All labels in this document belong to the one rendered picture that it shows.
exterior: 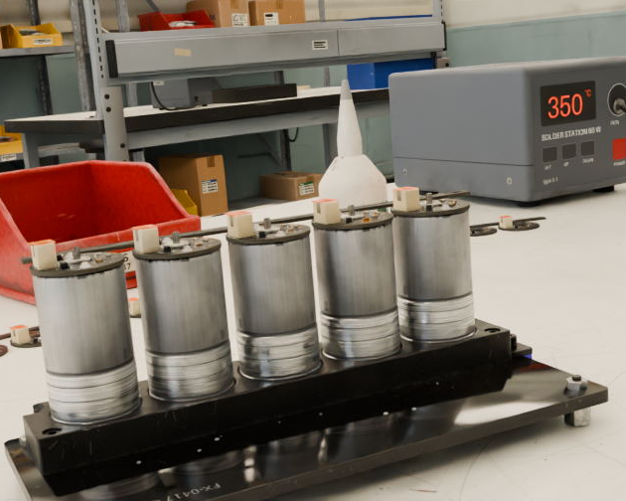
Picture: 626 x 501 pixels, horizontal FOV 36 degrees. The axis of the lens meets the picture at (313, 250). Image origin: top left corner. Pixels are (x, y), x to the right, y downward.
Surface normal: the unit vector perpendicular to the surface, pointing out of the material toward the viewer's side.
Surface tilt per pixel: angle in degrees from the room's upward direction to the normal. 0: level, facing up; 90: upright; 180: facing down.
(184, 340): 90
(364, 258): 90
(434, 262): 90
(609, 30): 90
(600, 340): 0
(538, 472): 0
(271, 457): 0
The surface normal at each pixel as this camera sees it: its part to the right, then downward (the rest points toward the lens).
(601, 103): 0.53, 0.12
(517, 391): -0.08, -0.98
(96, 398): 0.32, 0.15
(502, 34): -0.78, 0.18
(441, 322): 0.06, 0.18
